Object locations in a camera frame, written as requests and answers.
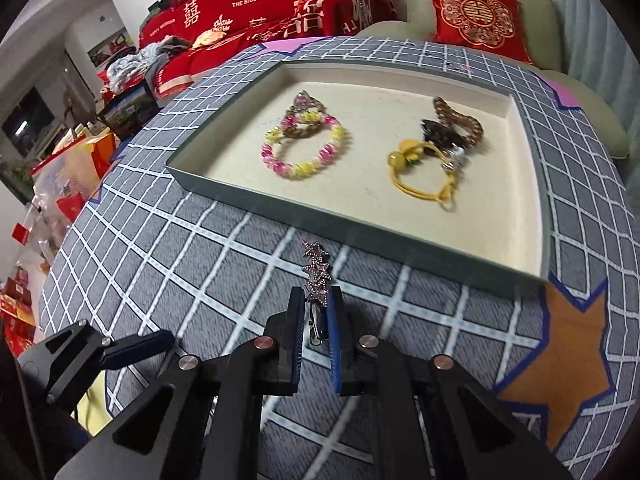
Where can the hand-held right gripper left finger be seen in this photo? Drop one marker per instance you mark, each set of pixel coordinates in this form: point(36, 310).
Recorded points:
point(299, 325)

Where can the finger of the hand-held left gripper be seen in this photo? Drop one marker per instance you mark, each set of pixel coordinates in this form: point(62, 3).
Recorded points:
point(135, 350)

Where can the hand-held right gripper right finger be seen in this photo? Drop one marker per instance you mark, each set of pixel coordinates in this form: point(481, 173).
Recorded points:
point(335, 330)

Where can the rhinestone star hair clip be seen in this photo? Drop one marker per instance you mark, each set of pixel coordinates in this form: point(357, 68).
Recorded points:
point(317, 280)

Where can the grey tray with cream lining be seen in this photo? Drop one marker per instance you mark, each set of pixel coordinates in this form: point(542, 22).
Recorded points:
point(380, 210)

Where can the yellow star patch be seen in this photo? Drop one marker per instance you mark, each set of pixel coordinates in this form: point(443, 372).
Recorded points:
point(95, 402)

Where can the red gift boxes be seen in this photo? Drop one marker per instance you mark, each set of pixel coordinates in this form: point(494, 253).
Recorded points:
point(17, 305)

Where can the grey checked tablecloth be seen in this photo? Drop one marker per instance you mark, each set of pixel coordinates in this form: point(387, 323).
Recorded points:
point(200, 240)

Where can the orange bag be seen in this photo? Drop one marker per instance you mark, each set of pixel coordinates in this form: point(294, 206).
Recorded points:
point(97, 152)

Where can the silver hair clip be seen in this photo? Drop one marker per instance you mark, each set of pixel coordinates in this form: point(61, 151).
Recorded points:
point(456, 157)

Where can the black hair claw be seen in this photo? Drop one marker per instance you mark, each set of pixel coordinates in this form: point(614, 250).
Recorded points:
point(437, 132)

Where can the orange star patch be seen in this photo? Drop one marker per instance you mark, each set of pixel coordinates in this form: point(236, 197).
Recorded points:
point(560, 360)

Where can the dark box with landscape print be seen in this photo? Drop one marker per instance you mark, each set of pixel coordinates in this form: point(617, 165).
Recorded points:
point(130, 110)

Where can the dark television screen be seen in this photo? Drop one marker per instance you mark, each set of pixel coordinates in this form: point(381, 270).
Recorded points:
point(25, 120)

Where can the pink star patch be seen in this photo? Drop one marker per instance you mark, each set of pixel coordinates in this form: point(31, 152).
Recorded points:
point(287, 46)
point(562, 92)

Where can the pile of grey clothes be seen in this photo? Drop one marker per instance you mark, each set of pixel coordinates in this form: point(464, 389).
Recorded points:
point(130, 67)

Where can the red printed sofa cover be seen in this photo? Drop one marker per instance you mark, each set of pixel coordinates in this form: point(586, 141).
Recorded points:
point(240, 5)

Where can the green armchair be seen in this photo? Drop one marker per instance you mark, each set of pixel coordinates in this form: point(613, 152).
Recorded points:
point(420, 5)

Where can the red embroidered cushion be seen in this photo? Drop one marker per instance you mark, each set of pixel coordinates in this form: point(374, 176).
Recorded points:
point(475, 15)

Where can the pale green curtain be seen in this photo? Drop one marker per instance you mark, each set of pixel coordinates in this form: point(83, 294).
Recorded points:
point(600, 35)

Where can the wall picture with red car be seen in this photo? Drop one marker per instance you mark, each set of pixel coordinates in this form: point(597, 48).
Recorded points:
point(107, 49)

